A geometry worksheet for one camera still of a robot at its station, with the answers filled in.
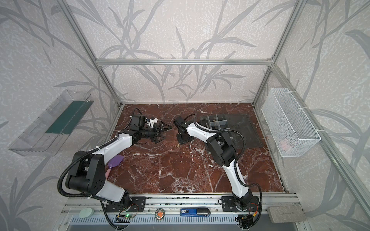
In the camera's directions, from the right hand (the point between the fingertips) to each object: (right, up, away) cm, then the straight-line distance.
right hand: (182, 140), depth 98 cm
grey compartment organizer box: (+24, +12, +9) cm, 29 cm away
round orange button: (-9, -32, -27) cm, 43 cm away
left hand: (-7, +7, -14) cm, 17 cm away
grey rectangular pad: (+54, -30, -29) cm, 68 cm away
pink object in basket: (+56, +2, -25) cm, 61 cm away
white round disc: (-45, -31, -28) cm, 62 cm away
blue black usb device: (+13, -30, -30) cm, 44 cm away
